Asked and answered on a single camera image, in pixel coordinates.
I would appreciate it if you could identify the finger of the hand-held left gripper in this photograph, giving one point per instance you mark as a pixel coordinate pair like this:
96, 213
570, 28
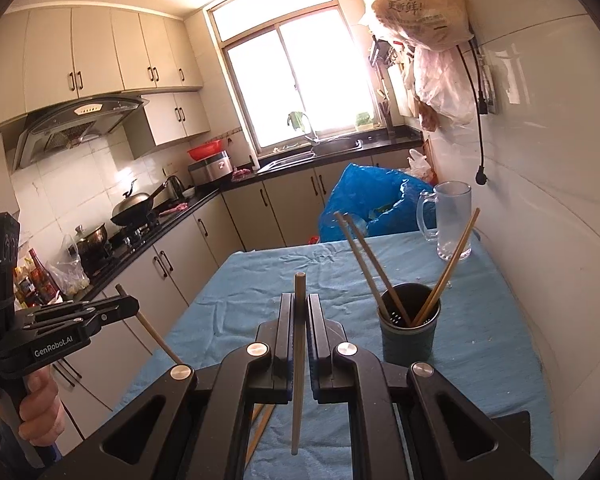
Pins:
90, 324
80, 306

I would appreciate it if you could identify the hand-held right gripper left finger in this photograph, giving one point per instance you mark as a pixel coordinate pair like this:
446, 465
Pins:
286, 350

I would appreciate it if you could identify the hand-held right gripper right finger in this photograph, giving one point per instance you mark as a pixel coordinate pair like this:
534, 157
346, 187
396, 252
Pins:
316, 350

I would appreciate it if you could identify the slim wooden chopstick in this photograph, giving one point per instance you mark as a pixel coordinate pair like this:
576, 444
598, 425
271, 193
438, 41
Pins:
363, 260
298, 310
449, 260
260, 432
377, 260
258, 414
152, 328

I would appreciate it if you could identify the dark perforated utensil holder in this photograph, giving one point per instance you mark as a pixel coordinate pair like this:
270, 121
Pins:
410, 340

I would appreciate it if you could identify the person's left hand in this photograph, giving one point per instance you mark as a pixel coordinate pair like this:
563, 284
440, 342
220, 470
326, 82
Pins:
40, 405

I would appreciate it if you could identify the clear plastic bag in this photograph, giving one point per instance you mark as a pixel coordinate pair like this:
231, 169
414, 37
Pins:
72, 277

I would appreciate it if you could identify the brown sauce bottle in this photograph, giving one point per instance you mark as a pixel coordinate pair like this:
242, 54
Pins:
37, 277

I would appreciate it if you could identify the steel pot with lid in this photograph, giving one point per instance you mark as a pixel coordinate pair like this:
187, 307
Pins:
92, 242

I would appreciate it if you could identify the blue towel tablecloth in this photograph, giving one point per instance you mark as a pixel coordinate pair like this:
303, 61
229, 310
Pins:
255, 280

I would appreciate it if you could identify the gas stove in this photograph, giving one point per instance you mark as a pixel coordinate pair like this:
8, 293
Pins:
130, 237

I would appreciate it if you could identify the black wok with lid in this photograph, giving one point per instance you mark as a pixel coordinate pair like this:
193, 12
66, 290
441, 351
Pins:
132, 207

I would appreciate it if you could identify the raw meat piece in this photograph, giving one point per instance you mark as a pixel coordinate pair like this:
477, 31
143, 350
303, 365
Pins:
241, 175
174, 208

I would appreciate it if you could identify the beige lower kitchen cabinets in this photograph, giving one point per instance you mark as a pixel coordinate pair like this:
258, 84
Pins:
245, 215

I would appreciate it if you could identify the dark kettle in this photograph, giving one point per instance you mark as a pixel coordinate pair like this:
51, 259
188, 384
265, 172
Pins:
174, 187

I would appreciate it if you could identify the small white dish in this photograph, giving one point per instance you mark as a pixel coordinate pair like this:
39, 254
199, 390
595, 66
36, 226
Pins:
189, 191

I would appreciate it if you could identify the black kitchen countertop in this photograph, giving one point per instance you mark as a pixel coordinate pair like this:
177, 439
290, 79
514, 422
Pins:
202, 200

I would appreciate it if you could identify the blue plastic bag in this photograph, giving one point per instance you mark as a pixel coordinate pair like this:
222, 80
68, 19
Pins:
360, 190

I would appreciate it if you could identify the range hood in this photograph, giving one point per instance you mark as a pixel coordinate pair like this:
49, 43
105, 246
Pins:
75, 127

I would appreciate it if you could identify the silver rice cooker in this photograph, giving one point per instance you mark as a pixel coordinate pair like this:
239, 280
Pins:
210, 170

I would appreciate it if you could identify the steel kitchen sink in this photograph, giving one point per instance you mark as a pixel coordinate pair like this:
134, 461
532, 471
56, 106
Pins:
290, 160

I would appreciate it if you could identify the white bottle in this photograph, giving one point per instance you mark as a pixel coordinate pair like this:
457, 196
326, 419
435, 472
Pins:
254, 160

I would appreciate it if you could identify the red plastic basin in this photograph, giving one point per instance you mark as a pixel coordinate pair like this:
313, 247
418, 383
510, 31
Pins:
206, 151

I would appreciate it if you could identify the clear glass mug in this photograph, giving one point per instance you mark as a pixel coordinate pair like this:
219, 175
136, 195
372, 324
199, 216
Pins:
452, 200

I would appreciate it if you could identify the white plastic bag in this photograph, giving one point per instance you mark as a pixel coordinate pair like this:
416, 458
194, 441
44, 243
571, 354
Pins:
419, 162

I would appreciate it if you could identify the steel sink faucet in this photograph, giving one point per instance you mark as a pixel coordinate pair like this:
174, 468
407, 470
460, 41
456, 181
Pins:
314, 136

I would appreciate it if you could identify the black flat phone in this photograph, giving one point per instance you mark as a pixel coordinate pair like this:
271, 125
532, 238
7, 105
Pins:
512, 435

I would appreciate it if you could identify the green cloth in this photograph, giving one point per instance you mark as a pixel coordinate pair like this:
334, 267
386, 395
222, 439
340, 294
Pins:
295, 120

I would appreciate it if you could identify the green windowsill item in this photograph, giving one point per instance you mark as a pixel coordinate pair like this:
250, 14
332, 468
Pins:
363, 120

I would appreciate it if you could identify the countertop chopstick container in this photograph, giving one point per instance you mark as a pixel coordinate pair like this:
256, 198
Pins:
386, 122

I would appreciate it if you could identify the brown hanging bag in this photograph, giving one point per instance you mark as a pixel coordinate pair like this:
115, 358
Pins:
427, 117

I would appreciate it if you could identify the kitchen window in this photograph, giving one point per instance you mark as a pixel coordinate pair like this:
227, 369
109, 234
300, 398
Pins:
260, 85

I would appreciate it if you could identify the hanging cutting board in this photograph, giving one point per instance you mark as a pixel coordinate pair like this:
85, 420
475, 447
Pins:
402, 92

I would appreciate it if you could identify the clear pinkish hanging bag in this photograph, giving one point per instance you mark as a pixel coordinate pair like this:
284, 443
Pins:
442, 85

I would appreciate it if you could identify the printed hanging plastic bag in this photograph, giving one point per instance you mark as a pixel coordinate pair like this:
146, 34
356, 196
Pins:
420, 10

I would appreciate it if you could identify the short beige wall cabinet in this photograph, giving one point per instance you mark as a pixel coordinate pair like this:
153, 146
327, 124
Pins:
175, 120

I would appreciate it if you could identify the beige upper wall cabinets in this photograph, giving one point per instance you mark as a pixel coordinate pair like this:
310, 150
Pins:
95, 50

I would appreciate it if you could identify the black wall rack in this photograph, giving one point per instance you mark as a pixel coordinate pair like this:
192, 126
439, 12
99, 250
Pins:
380, 52

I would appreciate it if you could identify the white wall outlet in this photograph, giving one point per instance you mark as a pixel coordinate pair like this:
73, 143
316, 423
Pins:
487, 85

